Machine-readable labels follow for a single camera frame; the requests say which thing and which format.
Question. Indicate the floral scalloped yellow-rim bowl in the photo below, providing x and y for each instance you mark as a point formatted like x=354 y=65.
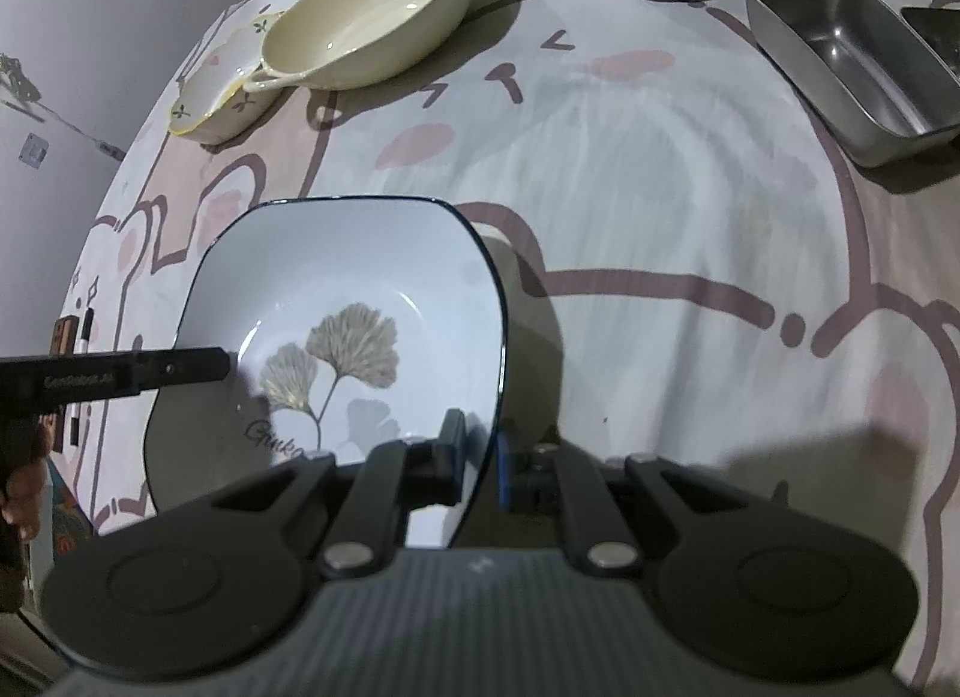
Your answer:
x=217 y=105

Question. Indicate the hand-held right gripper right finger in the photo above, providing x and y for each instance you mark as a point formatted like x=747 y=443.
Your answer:
x=504 y=472

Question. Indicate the person's left hand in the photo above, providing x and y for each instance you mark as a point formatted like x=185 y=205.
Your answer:
x=21 y=498

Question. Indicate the black and white marker pen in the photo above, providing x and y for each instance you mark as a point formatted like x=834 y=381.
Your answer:
x=88 y=329

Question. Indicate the small brown box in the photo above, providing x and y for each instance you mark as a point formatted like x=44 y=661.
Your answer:
x=65 y=335

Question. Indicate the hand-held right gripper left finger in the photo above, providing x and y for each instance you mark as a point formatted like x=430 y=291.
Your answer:
x=453 y=442

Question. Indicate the colourful printed object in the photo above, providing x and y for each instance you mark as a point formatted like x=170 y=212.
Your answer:
x=71 y=509

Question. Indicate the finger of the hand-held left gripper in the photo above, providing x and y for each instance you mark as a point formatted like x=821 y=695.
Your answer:
x=112 y=374

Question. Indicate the white square leaf-print bowl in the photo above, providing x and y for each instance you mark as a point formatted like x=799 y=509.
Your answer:
x=337 y=277

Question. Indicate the white wall outlet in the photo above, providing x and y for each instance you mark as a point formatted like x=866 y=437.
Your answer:
x=34 y=148

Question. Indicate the bear-print bed sheet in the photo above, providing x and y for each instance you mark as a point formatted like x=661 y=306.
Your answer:
x=637 y=180

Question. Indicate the rectangular steel container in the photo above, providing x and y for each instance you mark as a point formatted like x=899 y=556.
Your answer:
x=847 y=45
x=941 y=37

